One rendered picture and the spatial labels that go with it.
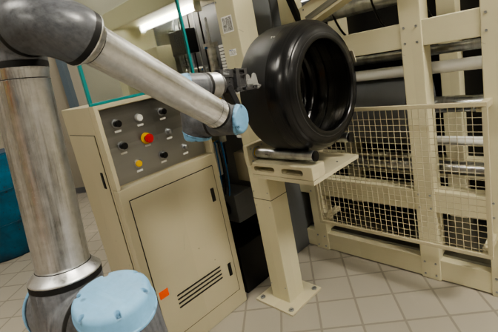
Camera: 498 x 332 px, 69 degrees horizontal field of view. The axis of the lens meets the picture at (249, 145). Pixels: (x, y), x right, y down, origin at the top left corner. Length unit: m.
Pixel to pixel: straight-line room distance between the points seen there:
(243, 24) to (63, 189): 1.19
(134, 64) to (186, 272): 1.30
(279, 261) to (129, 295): 1.37
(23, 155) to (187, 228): 1.16
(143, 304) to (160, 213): 1.03
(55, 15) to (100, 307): 0.53
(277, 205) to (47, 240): 1.29
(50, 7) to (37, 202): 0.38
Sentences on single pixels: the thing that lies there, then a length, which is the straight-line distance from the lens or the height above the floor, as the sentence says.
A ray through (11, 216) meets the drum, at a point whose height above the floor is 0.38.
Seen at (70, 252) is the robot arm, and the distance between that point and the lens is 0.88.
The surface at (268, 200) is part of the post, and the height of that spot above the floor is 0.62.
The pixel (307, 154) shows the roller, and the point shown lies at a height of 0.91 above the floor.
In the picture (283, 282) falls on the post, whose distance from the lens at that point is 2.13.
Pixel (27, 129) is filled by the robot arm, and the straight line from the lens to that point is 0.83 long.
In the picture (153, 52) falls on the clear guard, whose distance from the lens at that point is 1.78.
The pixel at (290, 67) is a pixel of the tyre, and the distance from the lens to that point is 1.39.
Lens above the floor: 1.33
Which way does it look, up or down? 13 degrees down
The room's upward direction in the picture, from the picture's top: 11 degrees counter-clockwise
